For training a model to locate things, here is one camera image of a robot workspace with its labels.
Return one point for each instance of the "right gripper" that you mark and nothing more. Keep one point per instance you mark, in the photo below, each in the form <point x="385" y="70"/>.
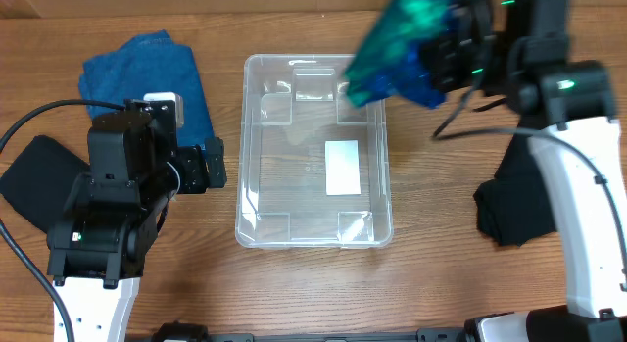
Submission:
<point x="451" y="66"/>

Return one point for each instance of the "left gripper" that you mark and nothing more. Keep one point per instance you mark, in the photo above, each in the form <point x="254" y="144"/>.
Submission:
<point x="214" y="162"/>

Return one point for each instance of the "blue glitter fabric garment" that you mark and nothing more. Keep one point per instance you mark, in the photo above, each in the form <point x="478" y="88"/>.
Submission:
<point x="388" y="62"/>

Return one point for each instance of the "black cloth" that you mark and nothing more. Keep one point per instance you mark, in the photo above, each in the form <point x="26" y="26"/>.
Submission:
<point x="517" y="163"/>
<point x="39" y="181"/>
<point x="514" y="210"/>

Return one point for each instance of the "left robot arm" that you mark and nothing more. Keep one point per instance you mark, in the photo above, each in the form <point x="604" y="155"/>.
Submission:
<point x="116" y="210"/>

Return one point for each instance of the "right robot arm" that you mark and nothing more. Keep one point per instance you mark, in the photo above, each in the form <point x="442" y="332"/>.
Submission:
<point x="569" y="125"/>

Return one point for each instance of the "clear plastic storage container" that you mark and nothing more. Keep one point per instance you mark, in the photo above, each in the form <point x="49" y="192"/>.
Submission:
<point x="292" y="105"/>

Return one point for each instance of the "white label in container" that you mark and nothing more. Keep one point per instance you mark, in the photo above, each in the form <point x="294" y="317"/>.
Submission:
<point x="342" y="168"/>

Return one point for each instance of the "folded blue denim jeans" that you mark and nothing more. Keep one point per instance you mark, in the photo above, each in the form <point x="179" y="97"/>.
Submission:
<point x="151" y="63"/>

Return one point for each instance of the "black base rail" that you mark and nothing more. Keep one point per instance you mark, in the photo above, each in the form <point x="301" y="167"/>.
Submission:
<point x="178" y="332"/>

